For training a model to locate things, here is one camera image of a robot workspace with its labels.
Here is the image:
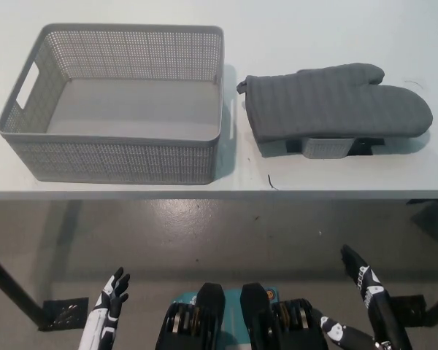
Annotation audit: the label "large grey perforated basket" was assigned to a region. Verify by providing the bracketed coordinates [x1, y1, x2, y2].
[0, 23, 238, 186]

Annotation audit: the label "grey quilted oven glove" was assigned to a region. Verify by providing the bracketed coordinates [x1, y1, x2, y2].
[236, 62, 434, 158]

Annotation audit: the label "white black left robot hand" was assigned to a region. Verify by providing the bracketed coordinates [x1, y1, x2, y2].
[78, 267, 131, 350]

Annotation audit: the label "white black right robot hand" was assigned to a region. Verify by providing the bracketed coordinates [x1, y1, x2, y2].
[311, 244, 413, 350]

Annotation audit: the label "small grey plastic tray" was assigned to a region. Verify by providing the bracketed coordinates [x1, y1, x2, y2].
[286, 136, 376, 157]

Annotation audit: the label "black robot body teal tops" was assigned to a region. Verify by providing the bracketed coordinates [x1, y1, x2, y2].
[155, 281, 331, 350]

